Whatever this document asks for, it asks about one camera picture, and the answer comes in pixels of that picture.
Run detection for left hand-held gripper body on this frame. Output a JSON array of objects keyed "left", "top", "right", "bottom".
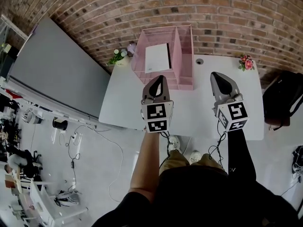
[{"left": 141, "top": 75, "right": 174, "bottom": 133}]

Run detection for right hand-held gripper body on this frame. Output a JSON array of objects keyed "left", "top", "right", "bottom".
[{"left": 210, "top": 71, "right": 250, "bottom": 132}]

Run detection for thin white book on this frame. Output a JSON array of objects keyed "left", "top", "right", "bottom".
[{"left": 144, "top": 43, "right": 172, "bottom": 74}]

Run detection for pink mesh desk organizer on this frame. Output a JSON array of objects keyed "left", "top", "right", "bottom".
[{"left": 131, "top": 25, "right": 195, "bottom": 91}]

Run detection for person's right forearm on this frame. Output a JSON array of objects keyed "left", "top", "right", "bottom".
[{"left": 227, "top": 129, "right": 258, "bottom": 182}]

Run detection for person's left forearm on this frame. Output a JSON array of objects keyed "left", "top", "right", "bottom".
[{"left": 129, "top": 131, "right": 161, "bottom": 202}]

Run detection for pink flower pot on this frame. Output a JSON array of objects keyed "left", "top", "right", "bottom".
[{"left": 238, "top": 54, "right": 255, "bottom": 72}]

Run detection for person's left white shoe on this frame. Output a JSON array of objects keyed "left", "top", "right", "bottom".
[{"left": 168, "top": 136, "right": 182, "bottom": 154}]

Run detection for person's white shoe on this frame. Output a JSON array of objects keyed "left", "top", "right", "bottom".
[
  {"left": 168, "top": 136, "right": 182, "bottom": 154},
  {"left": 189, "top": 150, "right": 202, "bottom": 165}
]

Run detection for white desk with drawers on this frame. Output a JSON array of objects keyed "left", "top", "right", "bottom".
[{"left": 98, "top": 54, "right": 265, "bottom": 141}]

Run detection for chair with dark red seat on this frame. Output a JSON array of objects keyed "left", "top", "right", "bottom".
[{"left": 264, "top": 116, "right": 291, "bottom": 128}]

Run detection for purple flower ornament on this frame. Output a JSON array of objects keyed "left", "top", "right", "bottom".
[{"left": 126, "top": 43, "right": 137, "bottom": 58}]

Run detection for white flower green plant pot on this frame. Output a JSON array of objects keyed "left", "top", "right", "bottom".
[{"left": 108, "top": 48, "right": 128, "bottom": 66}]

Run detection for black backpack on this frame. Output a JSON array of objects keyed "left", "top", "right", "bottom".
[{"left": 262, "top": 70, "right": 303, "bottom": 131}]

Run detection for person's khaki shorts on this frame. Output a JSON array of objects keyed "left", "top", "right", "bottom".
[{"left": 159, "top": 149, "right": 227, "bottom": 177}]

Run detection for person's right white shoe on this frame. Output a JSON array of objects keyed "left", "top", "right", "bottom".
[{"left": 189, "top": 150, "right": 202, "bottom": 165}]

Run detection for person's black shirt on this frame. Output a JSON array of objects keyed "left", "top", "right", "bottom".
[{"left": 91, "top": 169, "right": 300, "bottom": 227}]

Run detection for black round bin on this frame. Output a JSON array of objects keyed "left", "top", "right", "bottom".
[{"left": 52, "top": 117, "right": 69, "bottom": 131}]

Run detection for grey backpack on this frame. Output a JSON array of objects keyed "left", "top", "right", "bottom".
[{"left": 53, "top": 190, "right": 80, "bottom": 207}]

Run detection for grey striped round container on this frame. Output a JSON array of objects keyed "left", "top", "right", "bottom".
[{"left": 22, "top": 108, "right": 43, "bottom": 124}]

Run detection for black office chair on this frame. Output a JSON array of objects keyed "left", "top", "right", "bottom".
[{"left": 20, "top": 149, "right": 43, "bottom": 178}]

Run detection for small white table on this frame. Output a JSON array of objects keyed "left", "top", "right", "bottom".
[{"left": 29, "top": 180, "right": 88, "bottom": 227}]

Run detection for left hand-held gripper cable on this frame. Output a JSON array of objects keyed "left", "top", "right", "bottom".
[{"left": 160, "top": 131, "right": 176, "bottom": 170}]

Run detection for hand-held gripper cable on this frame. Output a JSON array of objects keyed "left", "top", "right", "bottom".
[
  {"left": 208, "top": 130, "right": 225, "bottom": 167},
  {"left": 160, "top": 131, "right": 176, "bottom": 170}
]

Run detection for right hand-held gripper cable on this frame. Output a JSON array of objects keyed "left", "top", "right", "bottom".
[{"left": 208, "top": 130, "right": 225, "bottom": 167}]

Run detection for white floor cable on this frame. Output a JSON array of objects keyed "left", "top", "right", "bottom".
[{"left": 78, "top": 124, "right": 125, "bottom": 203}]

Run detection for black bag with cables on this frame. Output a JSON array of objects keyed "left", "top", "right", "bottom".
[{"left": 292, "top": 145, "right": 303, "bottom": 175}]

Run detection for black power adapter with cable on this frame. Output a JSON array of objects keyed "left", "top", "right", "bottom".
[{"left": 65, "top": 136, "right": 81, "bottom": 191}]

